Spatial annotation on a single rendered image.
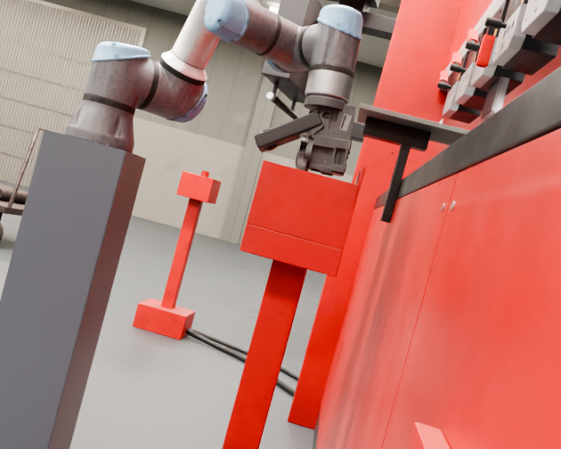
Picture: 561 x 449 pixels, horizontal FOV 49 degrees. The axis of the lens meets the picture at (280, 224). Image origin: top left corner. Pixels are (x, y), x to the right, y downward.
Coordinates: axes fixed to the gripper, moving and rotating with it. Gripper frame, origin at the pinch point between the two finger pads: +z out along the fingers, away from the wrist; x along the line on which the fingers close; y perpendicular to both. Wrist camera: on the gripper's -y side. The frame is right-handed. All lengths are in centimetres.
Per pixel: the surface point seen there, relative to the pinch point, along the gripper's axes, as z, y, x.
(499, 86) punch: -35, 36, 32
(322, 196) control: -4.2, 4.5, -4.9
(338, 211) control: -2.3, 7.5, -4.9
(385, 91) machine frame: -51, 16, 122
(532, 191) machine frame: -4, 19, -64
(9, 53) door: -186, -583, 883
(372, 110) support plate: -25.2, 10.5, 27.7
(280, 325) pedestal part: 18.5, 1.1, 2.2
